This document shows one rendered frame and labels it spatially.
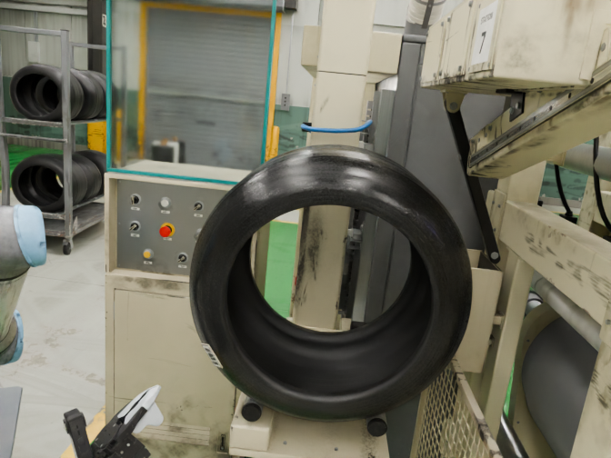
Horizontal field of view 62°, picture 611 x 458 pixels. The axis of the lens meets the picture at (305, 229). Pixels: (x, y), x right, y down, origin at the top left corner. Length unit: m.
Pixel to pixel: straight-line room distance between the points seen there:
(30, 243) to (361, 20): 0.90
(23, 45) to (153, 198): 10.80
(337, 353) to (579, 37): 0.93
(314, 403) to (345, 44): 0.86
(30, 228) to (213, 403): 1.25
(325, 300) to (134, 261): 0.82
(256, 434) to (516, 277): 0.77
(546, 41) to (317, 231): 0.82
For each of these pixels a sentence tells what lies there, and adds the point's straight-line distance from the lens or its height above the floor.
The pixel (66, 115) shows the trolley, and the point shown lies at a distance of 4.77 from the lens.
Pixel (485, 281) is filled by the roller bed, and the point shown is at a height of 1.17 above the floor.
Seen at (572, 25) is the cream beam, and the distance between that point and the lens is 0.80.
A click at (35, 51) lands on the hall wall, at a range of 12.35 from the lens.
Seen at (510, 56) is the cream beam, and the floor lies 1.67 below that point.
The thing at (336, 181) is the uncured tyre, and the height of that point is 1.44.
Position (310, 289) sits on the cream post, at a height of 1.06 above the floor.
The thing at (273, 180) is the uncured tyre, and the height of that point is 1.43.
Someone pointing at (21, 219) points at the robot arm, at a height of 1.33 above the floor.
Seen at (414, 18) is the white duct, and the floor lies 1.89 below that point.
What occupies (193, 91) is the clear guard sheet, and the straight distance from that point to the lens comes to 1.80.
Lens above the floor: 1.59
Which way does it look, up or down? 15 degrees down
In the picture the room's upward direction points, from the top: 6 degrees clockwise
